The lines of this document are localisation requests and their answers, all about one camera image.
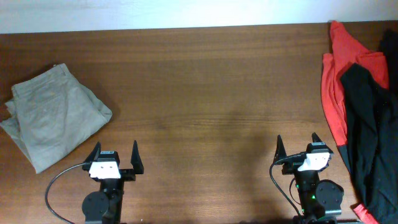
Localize left black cable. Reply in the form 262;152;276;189
44;162;91;224

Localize black shorts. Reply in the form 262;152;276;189
340;29;397;223

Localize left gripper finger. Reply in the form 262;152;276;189
84;142;101;163
131;141;144;171

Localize red and black garment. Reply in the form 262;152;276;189
321;21;397;223

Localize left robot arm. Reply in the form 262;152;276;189
81;142;144;224

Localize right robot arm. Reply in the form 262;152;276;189
269;133;344;223

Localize folded khaki trousers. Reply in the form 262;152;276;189
1;64;113;174

